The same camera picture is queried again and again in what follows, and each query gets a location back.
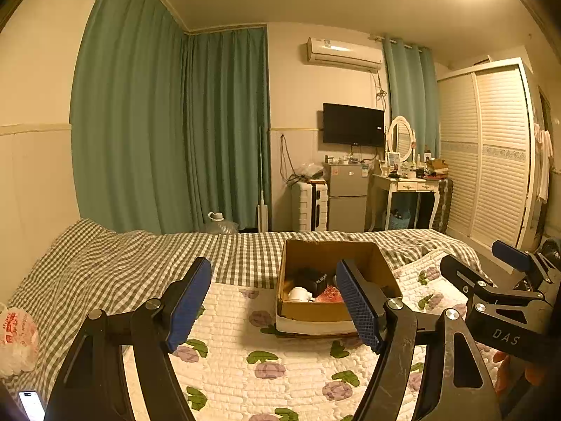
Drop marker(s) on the white photo frame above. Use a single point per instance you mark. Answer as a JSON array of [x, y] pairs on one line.
[[393, 162]]

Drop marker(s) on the black power bank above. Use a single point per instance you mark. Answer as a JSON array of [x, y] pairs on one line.
[[313, 278]]

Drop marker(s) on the clear water jug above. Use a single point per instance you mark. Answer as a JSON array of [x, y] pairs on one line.
[[221, 226]]

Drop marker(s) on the dark suitcase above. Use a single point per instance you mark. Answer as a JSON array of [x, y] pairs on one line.
[[443, 206]]

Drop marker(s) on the blue plastic basket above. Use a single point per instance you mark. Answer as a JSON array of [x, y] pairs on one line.
[[399, 220]]

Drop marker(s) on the small brown carton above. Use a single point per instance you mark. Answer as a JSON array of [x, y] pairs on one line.
[[437, 166]]

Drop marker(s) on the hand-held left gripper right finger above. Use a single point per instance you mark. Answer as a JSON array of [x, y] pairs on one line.
[[359, 311]]

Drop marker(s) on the black wall television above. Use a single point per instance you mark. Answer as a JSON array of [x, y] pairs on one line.
[[353, 125]]

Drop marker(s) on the white dressing table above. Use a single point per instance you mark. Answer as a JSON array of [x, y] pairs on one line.
[[405, 186]]

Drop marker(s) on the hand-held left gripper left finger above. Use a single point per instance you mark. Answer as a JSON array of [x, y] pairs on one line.
[[188, 307]]

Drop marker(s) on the teal curtain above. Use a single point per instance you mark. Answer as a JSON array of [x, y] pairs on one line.
[[131, 118], [412, 92], [228, 131]]

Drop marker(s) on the red patterned wallet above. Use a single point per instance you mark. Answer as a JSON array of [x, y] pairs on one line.
[[331, 294]]

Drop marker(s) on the person's right hand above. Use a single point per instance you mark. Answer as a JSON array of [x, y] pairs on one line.
[[502, 372]]

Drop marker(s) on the white red printed plastic bag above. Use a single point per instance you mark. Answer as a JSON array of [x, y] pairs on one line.
[[15, 337]]

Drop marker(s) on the hanging white towels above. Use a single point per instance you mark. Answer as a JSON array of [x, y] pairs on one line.
[[542, 162]]

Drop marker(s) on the white oval mirror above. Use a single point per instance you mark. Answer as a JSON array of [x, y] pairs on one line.
[[401, 138]]

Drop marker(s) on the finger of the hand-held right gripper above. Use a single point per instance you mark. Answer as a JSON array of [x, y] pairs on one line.
[[460, 274], [510, 254]]

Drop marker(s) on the clear plastic bag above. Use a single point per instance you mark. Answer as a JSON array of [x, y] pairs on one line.
[[311, 171]]

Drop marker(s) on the black smartphone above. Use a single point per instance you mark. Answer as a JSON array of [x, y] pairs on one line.
[[33, 405]]

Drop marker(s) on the grey checkered bed sheet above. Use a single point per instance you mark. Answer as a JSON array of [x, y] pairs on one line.
[[131, 263]]

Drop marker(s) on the white suitcase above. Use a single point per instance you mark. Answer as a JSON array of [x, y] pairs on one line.
[[307, 206]]

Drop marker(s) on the grey small refrigerator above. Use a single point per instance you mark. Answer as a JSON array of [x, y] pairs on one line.
[[346, 197]]

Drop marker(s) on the white louvered wardrobe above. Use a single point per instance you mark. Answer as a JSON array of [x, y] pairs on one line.
[[491, 153]]

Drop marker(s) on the small white container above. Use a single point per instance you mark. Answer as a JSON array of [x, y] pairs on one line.
[[300, 294]]

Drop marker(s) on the white air conditioner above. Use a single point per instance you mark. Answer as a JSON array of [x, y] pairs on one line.
[[342, 55]]

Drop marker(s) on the white floral quilt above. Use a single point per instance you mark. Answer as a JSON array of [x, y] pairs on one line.
[[285, 381]]

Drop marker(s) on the brown cardboard box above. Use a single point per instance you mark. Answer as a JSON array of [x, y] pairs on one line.
[[302, 313]]

